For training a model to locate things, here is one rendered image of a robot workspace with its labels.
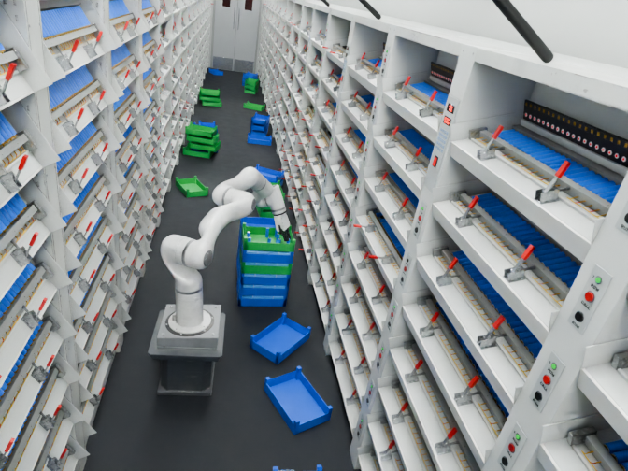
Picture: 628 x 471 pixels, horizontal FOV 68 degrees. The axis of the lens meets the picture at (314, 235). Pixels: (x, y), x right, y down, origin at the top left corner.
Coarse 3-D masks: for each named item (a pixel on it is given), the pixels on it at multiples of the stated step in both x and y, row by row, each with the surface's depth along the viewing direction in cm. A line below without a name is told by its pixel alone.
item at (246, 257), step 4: (240, 244) 289; (244, 252) 270; (292, 252) 276; (244, 256) 271; (248, 256) 271; (252, 256) 272; (256, 256) 272; (260, 256) 273; (264, 256) 273; (268, 256) 274; (272, 256) 274; (276, 256) 275; (280, 256) 275; (284, 256) 276; (288, 256) 276; (292, 256) 277; (244, 260) 272; (248, 260) 273; (252, 260) 273; (256, 260) 274; (260, 260) 274; (264, 260) 275; (268, 260) 275; (272, 260) 276; (276, 260) 276; (280, 260) 277; (284, 260) 277; (288, 260) 278; (292, 260) 278
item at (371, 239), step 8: (360, 208) 218; (368, 208) 219; (376, 208) 218; (360, 216) 220; (360, 224) 213; (376, 232) 205; (368, 240) 200; (376, 240) 199; (376, 248) 193; (384, 248) 193; (384, 264) 182; (384, 272) 179; (392, 272) 177; (392, 280) 172; (392, 288) 169
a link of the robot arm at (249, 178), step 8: (248, 168) 230; (240, 176) 226; (248, 176) 227; (256, 176) 231; (224, 184) 225; (232, 184) 227; (240, 184) 227; (248, 184) 229; (256, 184) 235; (216, 192) 224; (224, 192) 222; (216, 200) 224
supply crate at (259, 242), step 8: (256, 232) 287; (264, 232) 288; (272, 232) 289; (256, 240) 280; (264, 240) 282; (272, 240) 283; (248, 248) 269; (256, 248) 270; (264, 248) 271; (272, 248) 272; (280, 248) 273; (288, 248) 274
